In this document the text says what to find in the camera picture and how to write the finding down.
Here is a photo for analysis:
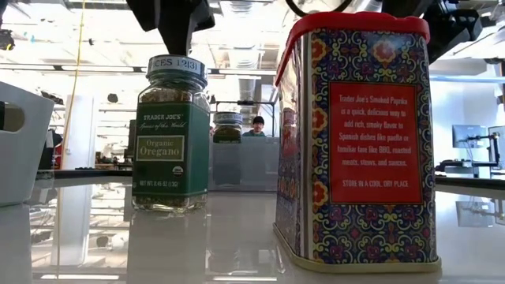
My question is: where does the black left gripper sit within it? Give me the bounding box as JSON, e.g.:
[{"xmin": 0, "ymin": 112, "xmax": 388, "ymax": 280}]
[{"xmin": 125, "ymin": 0, "xmax": 216, "ymax": 56}]

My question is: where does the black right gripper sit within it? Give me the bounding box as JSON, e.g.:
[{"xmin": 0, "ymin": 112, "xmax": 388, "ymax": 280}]
[{"xmin": 381, "ymin": 0, "xmax": 500, "ymax": 63}]

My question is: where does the glass oregano jar green label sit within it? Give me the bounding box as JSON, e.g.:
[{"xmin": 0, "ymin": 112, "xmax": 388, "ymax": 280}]
[
  {"xmin": 131, "ymin": 54, "xmax": 211, "ymax": 214},
  {"xmin": 211, "ymin": 111, "xmax": 244, "ymax": 186}
]

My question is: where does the smoked paprika tin red lid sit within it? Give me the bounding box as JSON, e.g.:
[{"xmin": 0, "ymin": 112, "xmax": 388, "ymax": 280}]
[{"xmin": 273, "ymin": 10, "xmax": 442, "ymax": 275}]

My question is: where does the long ceiling light strip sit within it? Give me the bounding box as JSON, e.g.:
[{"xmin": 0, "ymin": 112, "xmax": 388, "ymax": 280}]
[{"xmin": 0, "ymin": 64, "xmax": 277, "ymax": 77}]

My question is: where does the computer monitor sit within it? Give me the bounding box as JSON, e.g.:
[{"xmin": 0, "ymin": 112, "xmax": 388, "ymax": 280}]
[{"xmin": 452, "ymin": 125, "xmax": 488, "ymax": 149}]

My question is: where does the person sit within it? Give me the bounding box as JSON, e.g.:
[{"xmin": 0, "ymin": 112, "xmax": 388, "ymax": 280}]
[{"xmin": 242, "ymin": 115, "xmax": 267, "ymax": 138}]

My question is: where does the white building column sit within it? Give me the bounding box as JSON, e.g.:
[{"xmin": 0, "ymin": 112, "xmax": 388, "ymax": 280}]
[{"xmin": 62, "ymin": 94, "xmax": 98, "ymax": 170}]

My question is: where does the grey translucent plastic bin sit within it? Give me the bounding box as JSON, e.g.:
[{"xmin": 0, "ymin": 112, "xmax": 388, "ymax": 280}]
[{"xmin": 208, "ymin": 136, "xmax": 280, "ymax": 193}]

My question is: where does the black ceiling-hung device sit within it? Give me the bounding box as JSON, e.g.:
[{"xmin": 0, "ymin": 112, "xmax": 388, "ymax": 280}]
[{"xmin": 0, "ymin": 29, "xmax": 16, "ymax": 51}]

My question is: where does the white plastic bin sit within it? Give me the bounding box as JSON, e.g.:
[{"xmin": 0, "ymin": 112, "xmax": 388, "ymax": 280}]
[{"xmin": 0, "ymin": 80, "xmax": 55, "ymax": 208}]

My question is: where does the silver ceiling air duct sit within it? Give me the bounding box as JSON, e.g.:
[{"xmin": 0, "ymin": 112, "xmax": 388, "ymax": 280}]
[{"xmin": 232, "ymin": 0, "xmax": 265, "ymax": 103}]

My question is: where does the long yellow cable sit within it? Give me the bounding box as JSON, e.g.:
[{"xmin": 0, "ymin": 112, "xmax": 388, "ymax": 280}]
[{"xmin": 58, "ymin": 0, "xmax": 86, "ymax": 170}]

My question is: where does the black metal table frame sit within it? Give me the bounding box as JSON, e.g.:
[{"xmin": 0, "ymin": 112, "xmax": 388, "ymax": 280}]
[{"xmin": 25, "ymin": 168, "xmax": 505, "ymax": 190}]

